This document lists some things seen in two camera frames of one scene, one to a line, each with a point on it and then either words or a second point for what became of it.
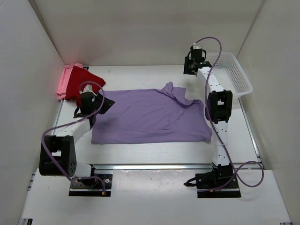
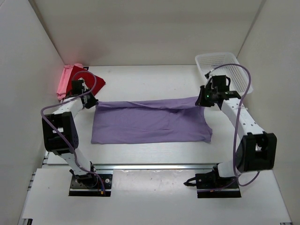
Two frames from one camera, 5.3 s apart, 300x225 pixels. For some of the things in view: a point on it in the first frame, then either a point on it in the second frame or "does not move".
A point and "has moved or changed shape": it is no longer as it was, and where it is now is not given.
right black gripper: [188, 61] to [201, 101]
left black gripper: [107, 104] to [93, 102]
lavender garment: [165, 115] has moved or changed shape
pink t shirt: [62, 86] does not move
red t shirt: [78, 78] does not move
